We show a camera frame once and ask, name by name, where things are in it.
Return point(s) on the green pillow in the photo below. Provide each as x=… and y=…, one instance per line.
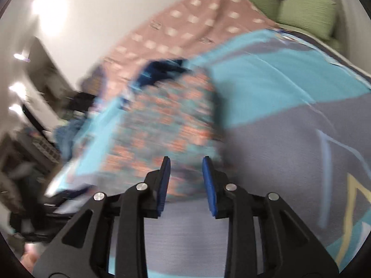
x=259, y=1
x=307, y=14

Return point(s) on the pink polka-dot blanket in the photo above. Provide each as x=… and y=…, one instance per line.
x=188, y=20

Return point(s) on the blue and grey bedsheet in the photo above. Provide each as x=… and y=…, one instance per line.
x=275, y=107

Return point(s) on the blue denim clothes pile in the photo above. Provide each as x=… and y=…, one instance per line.
x=69, y=139

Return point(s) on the teal floral cloth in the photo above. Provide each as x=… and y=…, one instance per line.
x=174, y=115

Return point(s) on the navy star-print cloth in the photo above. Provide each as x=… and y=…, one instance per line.
x=162, y=72

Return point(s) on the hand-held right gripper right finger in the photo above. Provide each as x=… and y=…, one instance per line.
x=209, y=191

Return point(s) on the pile of dark clothes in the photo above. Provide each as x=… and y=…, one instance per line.
x=82, y=101

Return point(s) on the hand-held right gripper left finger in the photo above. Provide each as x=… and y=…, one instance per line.
x=162, y=191

